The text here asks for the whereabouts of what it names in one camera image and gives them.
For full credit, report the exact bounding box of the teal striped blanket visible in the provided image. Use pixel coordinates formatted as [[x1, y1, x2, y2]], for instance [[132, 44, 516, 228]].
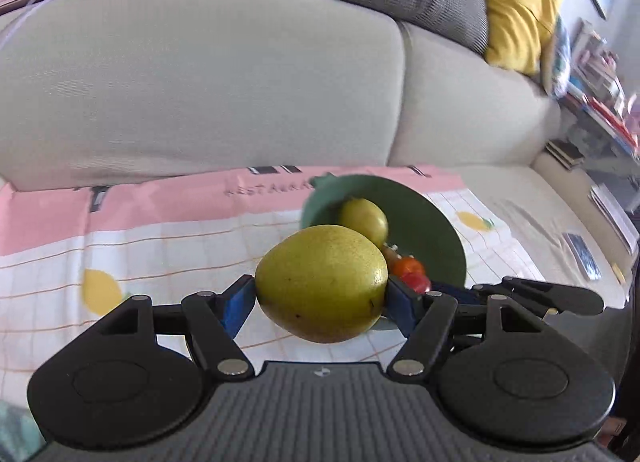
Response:
[[0, 399, 46, 462]]

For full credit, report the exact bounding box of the yellow cushion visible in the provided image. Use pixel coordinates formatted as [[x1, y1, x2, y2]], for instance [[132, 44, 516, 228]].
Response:
[[481, 0, 563, 75]]

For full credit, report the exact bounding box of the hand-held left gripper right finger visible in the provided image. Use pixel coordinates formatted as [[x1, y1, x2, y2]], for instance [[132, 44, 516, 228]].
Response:
[[385, 276, 551, 378]]

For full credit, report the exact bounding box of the red cherry tomato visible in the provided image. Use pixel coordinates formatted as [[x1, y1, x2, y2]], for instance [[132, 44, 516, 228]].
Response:
[[402, 272, 432, 294], [391, 256, 426, 278]]

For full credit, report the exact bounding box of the stack of dark books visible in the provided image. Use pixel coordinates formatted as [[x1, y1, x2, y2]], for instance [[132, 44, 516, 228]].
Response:
[[544, 138, 586, 171]]

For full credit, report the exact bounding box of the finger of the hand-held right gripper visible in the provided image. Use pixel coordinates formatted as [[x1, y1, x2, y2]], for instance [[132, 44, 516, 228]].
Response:
[[472, 276, 604, 316], [431, 282, 488, 306]]

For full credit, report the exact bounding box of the blue patterned cushion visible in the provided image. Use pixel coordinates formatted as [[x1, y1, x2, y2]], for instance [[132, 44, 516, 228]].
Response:
[[542, 14, 571, 98]]

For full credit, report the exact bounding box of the white booklet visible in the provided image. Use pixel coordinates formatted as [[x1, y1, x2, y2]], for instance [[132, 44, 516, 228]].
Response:
[[590, 183, 640, 255]]

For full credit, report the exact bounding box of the yellow lemon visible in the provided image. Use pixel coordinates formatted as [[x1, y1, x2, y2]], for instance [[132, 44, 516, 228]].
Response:
[[339, 198, 389, 248]]

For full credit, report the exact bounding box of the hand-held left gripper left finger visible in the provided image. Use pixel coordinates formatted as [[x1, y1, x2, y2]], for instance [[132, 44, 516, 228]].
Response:
[[90, 274, 257, 379]]

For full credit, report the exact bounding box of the checked lemon print tablecloth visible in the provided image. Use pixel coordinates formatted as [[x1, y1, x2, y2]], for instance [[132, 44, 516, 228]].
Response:
[[0, 164, 546, 403]]

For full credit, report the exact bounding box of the pile of colourful books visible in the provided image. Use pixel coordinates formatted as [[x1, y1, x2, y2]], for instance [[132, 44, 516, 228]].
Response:
[[565, 17, 640, 163]]

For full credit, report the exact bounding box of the beige sofa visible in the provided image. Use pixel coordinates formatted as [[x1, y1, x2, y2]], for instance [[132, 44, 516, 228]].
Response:
[[0, 0, 563, 193]]

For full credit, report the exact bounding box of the green pear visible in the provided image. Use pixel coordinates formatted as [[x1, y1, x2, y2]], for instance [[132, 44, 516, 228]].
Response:
[[255, 224, 389, 343]]

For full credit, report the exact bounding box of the green plastic colander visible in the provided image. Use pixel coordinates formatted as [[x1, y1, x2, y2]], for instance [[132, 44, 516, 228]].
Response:
[[300, 174, 468, 333]]

